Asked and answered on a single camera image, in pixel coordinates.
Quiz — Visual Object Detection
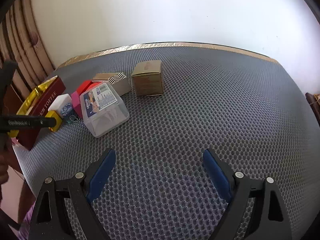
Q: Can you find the clear plastic toothpick box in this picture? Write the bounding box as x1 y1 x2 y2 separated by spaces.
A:
80 81 130 138

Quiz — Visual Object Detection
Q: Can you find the beige patterned curtain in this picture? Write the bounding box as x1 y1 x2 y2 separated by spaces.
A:
1 0 54 100

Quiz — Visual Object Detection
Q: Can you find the purple cloth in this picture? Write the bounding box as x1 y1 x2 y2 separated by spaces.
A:
17 203 35 240

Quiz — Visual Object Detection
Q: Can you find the dark red toffee tin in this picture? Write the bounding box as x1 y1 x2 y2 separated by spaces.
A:
16 76 66 151

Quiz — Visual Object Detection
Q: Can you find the white box blue pattern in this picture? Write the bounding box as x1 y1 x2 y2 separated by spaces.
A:
48 94 73 123

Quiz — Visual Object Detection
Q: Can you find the pink rectangular box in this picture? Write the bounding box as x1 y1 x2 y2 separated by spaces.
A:
71 91 83 119

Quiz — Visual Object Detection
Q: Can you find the red rectangular box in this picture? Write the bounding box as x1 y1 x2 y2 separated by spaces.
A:
76 80 93 95

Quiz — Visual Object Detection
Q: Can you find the gold box zigzag end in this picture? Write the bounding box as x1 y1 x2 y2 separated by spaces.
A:
92 73 131 96

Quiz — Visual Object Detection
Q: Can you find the grey honeycomb table mat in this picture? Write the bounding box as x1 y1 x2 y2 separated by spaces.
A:
14 47 319 239

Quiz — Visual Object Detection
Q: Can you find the dark wooden furniture right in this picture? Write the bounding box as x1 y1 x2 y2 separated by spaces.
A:
305 93 320 125

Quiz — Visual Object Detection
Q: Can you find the gold cardboard cube box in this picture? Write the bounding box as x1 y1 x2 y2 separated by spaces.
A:
131 60 164 96

